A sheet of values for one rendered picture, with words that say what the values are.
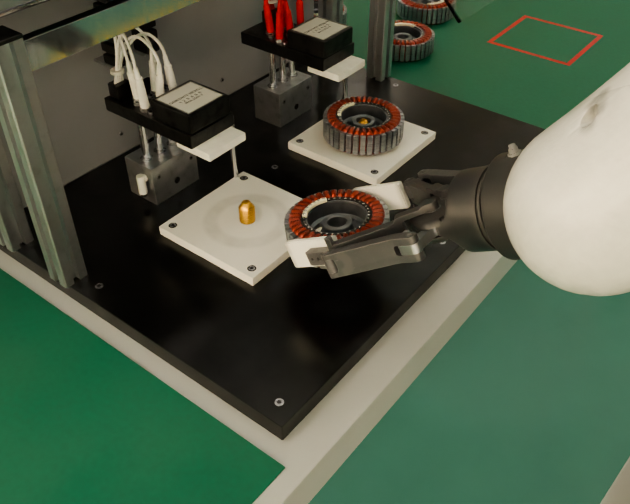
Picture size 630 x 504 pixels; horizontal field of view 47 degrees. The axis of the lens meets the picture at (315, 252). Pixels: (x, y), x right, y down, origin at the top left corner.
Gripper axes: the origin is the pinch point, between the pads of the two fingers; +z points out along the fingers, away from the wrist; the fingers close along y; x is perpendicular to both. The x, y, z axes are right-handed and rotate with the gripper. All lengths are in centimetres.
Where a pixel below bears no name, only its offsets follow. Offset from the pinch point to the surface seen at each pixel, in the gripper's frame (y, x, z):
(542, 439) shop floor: 54, -81, 28
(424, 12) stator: 69, 10, 29
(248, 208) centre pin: -0.3, 3.5, 12.9
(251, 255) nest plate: -4.6, -0.6, 10.5
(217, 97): 1.9, 16.5, 11.9
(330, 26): 25.5, 17.4, 13.4
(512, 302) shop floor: 89, -69, 48
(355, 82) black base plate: 39.0, 6.9, 25.1
